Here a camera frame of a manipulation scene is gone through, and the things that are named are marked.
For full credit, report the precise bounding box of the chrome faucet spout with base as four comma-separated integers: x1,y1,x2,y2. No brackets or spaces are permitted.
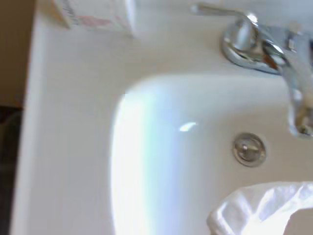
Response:
221,21,313,139

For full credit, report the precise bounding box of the chrome sink drain stopper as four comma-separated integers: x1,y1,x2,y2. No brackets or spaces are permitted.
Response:
232,132,267,168

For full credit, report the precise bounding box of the white ceramic sink basin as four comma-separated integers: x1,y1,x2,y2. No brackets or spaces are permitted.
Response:
9,0,313,235

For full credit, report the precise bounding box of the white printed tissue box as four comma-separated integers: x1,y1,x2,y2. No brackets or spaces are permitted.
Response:
50,0,137,39

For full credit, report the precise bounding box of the white plastic trash bin liner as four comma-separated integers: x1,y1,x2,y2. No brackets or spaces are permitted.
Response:
206,180,313,235

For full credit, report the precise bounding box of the chrome faucet lever handle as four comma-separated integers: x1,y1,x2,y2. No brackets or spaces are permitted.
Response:
190,2,260,49

